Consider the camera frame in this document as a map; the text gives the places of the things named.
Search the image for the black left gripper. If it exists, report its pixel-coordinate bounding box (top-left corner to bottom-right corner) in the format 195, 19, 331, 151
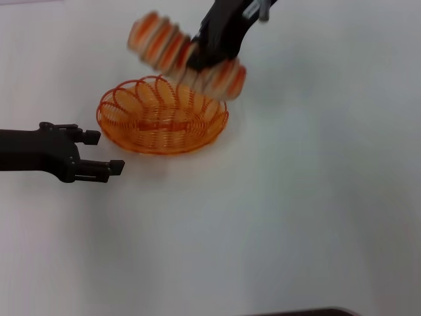
0, 122, 125, 184

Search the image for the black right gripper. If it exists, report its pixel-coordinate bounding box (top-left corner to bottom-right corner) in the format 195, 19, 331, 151
187, 0, 277, 70

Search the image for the orange striped bread loaf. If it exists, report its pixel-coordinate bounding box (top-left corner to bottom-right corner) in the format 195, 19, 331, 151
127, 11, 247, 101

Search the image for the orange wire basket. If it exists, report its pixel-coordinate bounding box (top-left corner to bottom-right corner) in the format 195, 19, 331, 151
95, 74, 230, 155

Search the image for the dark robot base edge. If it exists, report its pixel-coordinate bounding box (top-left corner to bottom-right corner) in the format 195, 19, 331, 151
253, 307, 358, 316

